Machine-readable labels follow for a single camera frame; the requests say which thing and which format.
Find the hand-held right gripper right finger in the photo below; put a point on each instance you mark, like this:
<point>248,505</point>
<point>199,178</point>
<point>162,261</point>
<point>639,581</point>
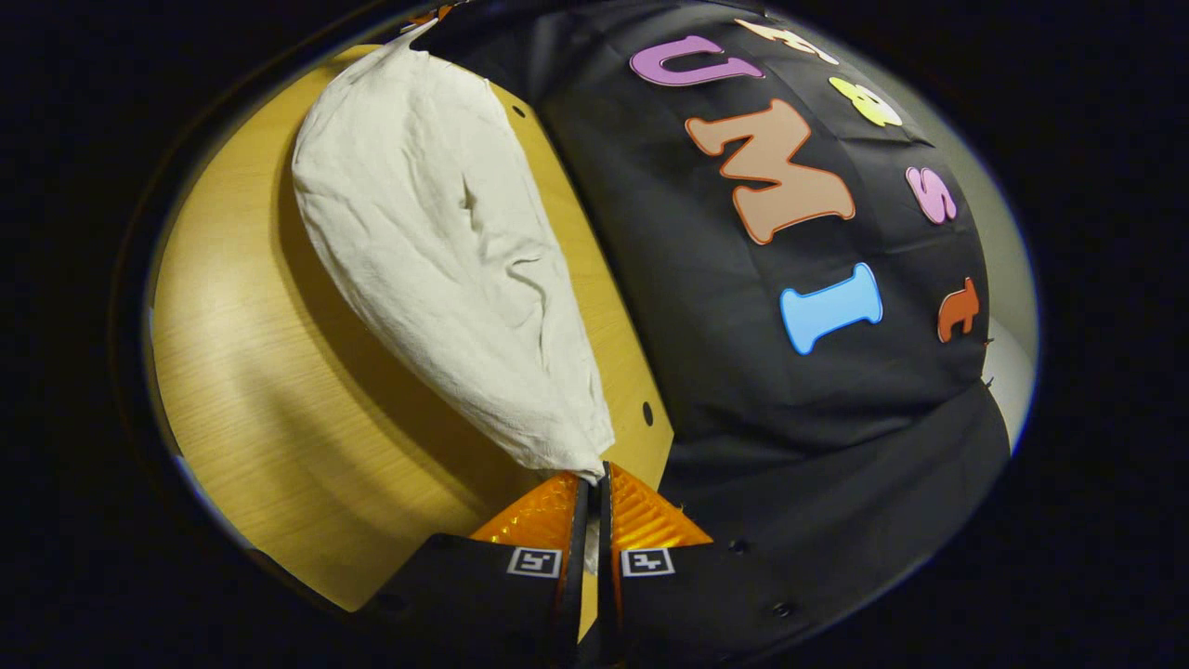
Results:
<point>606,595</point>

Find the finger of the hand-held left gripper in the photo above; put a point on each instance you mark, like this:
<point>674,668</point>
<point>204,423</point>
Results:
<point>432,15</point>

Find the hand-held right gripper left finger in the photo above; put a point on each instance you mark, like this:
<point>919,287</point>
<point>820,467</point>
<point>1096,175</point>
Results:
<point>578,557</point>

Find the white jeans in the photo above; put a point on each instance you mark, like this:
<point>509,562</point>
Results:
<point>427,242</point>

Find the black backdrop cloth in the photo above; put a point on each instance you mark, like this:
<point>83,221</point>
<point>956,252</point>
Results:
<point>706,372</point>

